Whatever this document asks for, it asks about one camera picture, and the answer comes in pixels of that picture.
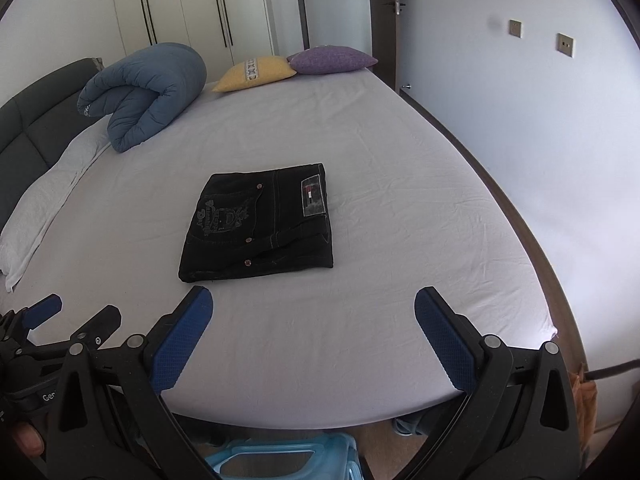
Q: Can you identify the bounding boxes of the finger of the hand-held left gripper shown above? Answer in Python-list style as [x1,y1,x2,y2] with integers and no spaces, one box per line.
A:
[0,293,64,346]
[65,304,123,351]

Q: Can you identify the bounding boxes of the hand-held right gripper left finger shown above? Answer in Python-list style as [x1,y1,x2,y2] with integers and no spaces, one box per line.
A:
[42,285,217,480]

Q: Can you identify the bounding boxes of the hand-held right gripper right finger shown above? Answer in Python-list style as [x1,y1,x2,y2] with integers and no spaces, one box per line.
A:
[404,285,582,480]

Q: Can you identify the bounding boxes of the black denim pants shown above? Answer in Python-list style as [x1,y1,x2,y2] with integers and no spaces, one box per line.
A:
[178,162,335,284]

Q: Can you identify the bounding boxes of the person's left hand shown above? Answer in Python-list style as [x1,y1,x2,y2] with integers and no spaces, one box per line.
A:
[9,417,49,459]

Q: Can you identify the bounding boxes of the light blue slipper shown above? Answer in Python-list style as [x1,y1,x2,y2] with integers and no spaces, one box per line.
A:
[391,410,426,436]

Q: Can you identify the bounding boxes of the orange cloth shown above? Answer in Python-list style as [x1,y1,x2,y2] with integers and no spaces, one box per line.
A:
[571,362,600,439]

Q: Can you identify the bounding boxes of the light blue plastic container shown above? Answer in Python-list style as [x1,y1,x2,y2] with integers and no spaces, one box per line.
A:
[203,432,362,480]

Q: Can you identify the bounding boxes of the dark rod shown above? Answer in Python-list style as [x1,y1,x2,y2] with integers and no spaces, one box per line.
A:
[585,365,639,380]

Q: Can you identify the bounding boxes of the grey padded headboard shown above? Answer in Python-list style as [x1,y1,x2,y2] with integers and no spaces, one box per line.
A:
[0,57,106,232]

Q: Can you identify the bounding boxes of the bed with white sheet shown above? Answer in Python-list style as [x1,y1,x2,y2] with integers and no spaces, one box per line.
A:
[0,66,559,432]

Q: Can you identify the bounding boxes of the rolled blue duvet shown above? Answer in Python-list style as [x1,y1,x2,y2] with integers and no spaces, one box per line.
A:
[76,42,208,154]

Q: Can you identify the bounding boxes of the yellow pillow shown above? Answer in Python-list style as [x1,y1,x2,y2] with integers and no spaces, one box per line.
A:
[211,55,298,94]

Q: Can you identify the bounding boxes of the purple pillow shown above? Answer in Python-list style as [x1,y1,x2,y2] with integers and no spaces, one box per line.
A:
[286,45,379,76]

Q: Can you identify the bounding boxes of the cream wardrobe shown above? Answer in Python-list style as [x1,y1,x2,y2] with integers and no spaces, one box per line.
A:
[109,0,277,69]

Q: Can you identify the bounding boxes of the dark wooden door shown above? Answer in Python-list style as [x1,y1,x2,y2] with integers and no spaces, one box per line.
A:
[295,0,407,92]

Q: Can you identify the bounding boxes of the dark brown bed frame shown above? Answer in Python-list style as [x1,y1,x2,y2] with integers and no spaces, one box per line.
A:
[370,65,589,377]

